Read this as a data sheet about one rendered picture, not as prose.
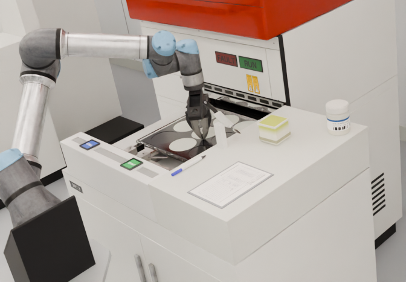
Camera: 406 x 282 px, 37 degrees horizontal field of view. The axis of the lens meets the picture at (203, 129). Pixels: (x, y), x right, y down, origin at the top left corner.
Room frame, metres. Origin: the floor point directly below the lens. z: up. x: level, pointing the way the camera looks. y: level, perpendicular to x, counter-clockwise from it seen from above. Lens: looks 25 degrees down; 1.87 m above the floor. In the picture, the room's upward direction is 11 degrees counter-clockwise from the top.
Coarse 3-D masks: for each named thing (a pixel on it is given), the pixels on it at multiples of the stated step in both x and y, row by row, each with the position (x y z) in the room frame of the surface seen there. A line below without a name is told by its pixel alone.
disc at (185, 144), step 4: (176, 140) 2.01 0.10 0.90; (180, 140) 2.00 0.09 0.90; (184, 140) 2.00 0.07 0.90; (188, 140) 1.99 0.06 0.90; (192, 140) 1.99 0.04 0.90; (172, 144) 1.98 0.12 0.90; (176, 144) 1.98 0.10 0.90; (180, 144) 1.97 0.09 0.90; (184, 144) 1.96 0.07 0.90; (188, 144) 1.96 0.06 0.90; (192, 144) 1.95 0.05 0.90; (172, 148) 1.95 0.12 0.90; (176, 148) 1.95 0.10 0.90; (180, 148) 1.94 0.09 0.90; (184, 148) 1.94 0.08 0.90; (188, 148) 1.93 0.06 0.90
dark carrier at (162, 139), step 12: (216, 108) 2.23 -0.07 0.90; (180, 120) 2.18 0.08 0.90; (240, 120) 2.08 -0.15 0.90; (252, 120) 2.06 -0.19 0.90; (156, 132) 2.11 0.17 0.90; (168, 132) 2.09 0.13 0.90; (180, 132) 2.07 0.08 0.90; (192, 132) 2.05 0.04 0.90; (228, 132) 2.00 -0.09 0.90; (156, 144) 2.01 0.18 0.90; (168, 144) 1.99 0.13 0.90; (204, 144) 1.93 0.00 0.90; (180, 156) 1.88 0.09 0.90; (192, 156) 1.86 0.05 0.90
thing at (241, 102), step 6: (204, 90) 2.34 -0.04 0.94; (210, 96) 2.31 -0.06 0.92; (216, 96) 2.27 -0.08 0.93; (222, 96) 2.24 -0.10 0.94; (228, 96) 2.23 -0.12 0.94; (210, 102) 2.33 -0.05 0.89; (228, 102) 2.22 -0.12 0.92; (234, 102) 2.19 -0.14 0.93; (240, 102) 2.16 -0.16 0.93; (246, 102) 2.14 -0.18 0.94; (252, 102) 2.13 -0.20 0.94; (252, 108) 2.12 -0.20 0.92; (258, 108) 2.09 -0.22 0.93; (264, 108) 2.06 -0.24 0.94; (270, 108) 2.04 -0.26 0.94; (276, 108) 2.03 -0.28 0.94; (240, 114) 2.19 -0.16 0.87
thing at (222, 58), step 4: (216, 56) 2.26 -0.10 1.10; (220, 56) 2.24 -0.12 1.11; (224, 56) 2.22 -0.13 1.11; (228, 56) 2.20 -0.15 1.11; (232, 56) 2.18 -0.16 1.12; (220, 60) 2.24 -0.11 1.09; (224, 60) 2.22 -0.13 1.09; (228, 60) 2.20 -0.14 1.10; (232, 60) 2.19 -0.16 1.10; (228, 64) 2.21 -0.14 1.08; (232, 64) 2.19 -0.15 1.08
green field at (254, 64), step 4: (240, 60) 2.15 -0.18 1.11; (244, 60) 2.13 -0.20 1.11; (248, 60) 2.12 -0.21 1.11; (252, 60) 2.10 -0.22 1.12; (256, 60) 2.08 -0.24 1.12; (240, 64) 2.15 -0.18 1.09; (244, 64) 2.14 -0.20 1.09; (248, 64) 2.12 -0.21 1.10; (252, 64) 2.10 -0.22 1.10; (256, 64) 2.08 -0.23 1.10; (260, 64) 2.07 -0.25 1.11; (248, 68) 2.12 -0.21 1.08; (252, 68) 2.10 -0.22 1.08; (256, 68) 2.09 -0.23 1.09; (260, 68) 2.07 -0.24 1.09
